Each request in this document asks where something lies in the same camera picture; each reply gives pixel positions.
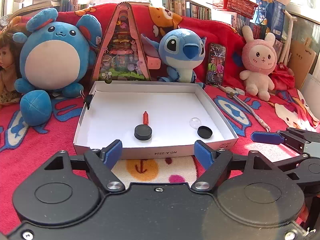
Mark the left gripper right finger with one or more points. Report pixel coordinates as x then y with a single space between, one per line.
204 154

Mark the binder clip on box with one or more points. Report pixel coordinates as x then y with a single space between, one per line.
87 99

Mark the smartphone with lit screen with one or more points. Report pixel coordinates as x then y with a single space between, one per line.
216 64

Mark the blue Stitch plush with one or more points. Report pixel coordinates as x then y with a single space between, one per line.
181 50

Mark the blue paper bag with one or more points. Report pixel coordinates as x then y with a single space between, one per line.
271 14

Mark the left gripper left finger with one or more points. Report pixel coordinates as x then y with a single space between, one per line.
111 154

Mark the clear glass dome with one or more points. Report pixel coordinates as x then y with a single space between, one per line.
195 123

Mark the pink bunny plush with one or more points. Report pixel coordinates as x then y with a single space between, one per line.
259 59

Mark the red plastic basket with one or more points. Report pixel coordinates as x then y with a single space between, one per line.
245 8

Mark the pink triangular toy box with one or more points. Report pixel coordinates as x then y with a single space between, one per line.
121 55

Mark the brown cardboard board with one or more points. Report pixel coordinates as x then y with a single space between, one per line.
301 60

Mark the red cloth bundle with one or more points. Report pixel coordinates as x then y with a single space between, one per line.
282 77

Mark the black round lid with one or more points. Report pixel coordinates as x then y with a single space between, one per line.
204 132

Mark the red patterned blanket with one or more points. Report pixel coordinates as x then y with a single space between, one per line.
24 148

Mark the blue round mouse plush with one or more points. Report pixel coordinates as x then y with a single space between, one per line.
53 59

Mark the row of books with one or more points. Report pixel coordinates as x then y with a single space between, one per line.
188 8

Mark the white shallow cardboard box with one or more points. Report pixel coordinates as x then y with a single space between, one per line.
118 107

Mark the brown haired doll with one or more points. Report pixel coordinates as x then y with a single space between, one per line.
10 52

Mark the black round puck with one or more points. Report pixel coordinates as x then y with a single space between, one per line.
143 132

